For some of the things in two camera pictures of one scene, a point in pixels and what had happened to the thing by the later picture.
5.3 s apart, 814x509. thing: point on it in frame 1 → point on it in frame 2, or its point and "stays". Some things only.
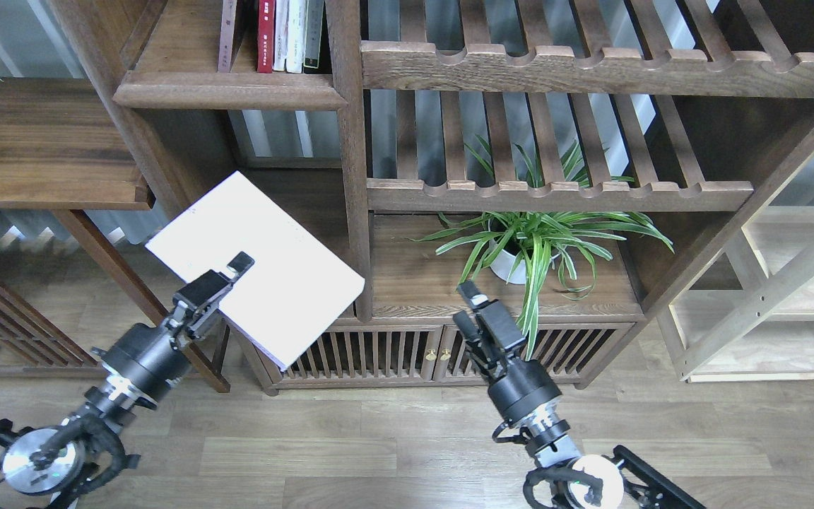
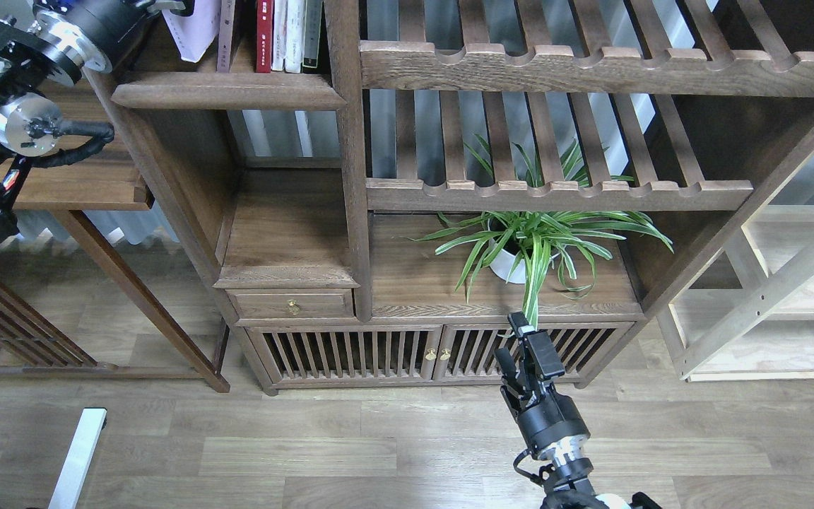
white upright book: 280,36 stays
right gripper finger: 496,314 → 540,347
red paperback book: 266,33 stays
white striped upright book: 296,36 stays
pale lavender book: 296,288 → 196,32
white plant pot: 502,264 stays
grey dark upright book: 313,33 stays
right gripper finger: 470,334 → 509,373
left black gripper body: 147,359 → 106,30
